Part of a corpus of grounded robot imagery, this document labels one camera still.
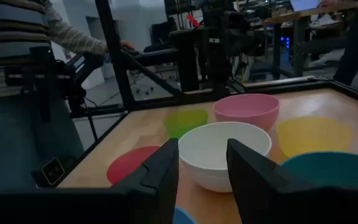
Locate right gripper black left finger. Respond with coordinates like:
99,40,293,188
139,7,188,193
110,138,180,224

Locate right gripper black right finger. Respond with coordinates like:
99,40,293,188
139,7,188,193
226,138,315,224

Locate blue plastic bowl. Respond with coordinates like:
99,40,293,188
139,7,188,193
172,207,198,224

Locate pink plastic bowl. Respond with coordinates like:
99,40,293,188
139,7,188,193
213,93,280,132

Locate yellow plastic bowl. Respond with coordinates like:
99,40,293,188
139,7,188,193
276,116,354,159

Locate teal plastic bowl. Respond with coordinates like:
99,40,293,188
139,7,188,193
280,151,358,190

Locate magenta plastic cup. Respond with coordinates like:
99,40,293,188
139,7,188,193
106,146,160,185

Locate white plastic bowl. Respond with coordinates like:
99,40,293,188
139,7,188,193
178,121,272,193

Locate green plastic cup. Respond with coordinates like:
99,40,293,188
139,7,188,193
163,109,209,139

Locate black square device with lens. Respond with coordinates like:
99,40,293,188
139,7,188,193
31,157,74,187

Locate person's hand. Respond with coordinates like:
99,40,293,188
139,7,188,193
119,41,135,52

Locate wooden workbench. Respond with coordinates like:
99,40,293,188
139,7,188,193
262,1,358,78

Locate red tool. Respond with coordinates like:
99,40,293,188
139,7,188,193
186,14,201,28

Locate person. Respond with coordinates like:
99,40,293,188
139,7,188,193
0,0,122,200
318,0,358,86

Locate laptop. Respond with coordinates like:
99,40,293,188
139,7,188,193
290,0,321,12

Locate black frame post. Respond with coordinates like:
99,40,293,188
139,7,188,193
94,0,136,111

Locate black table edge frame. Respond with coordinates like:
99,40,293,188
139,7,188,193
31,77,358,187

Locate black camera on mount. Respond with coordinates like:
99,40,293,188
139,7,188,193
4,46,105,122

